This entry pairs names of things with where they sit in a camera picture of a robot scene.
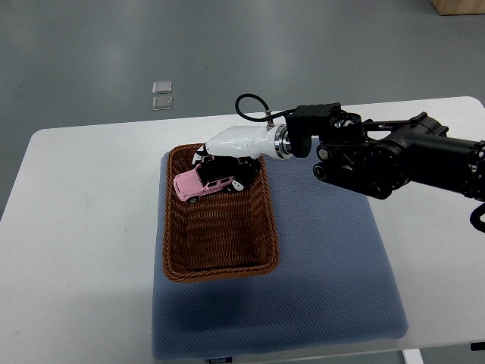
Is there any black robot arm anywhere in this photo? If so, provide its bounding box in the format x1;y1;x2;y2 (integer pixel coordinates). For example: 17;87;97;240
285;103;484;201

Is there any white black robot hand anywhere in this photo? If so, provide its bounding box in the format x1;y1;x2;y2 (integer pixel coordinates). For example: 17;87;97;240
192;125;292;192

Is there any wooden box corner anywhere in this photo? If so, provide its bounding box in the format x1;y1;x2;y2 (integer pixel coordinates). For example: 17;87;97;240
431;0;485;16

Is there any clear floor tile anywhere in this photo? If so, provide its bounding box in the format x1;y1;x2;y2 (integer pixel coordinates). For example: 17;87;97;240
152;96;173;111
152;80;172;95

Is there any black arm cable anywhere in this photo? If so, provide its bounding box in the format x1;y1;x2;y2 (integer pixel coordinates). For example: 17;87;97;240
235;93;296;130

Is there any blue grey cushion mat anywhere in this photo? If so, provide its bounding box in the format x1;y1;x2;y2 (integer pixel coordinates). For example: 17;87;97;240
152;158;408;360

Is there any lower clear floor tile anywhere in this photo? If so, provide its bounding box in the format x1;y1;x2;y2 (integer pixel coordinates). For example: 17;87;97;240
152;96;173;111

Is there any pink toy car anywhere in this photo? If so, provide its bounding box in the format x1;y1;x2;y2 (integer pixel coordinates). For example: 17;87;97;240
173;165;233;203

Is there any upper clear floor tile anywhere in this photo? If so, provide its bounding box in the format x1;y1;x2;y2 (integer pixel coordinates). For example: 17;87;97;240
152;80;172;95

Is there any brown wicker basket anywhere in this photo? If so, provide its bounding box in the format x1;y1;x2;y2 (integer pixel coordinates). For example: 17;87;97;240
159;144;280;283

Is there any white table leg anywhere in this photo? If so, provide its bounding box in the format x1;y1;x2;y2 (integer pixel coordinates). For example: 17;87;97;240
402;349;424;364

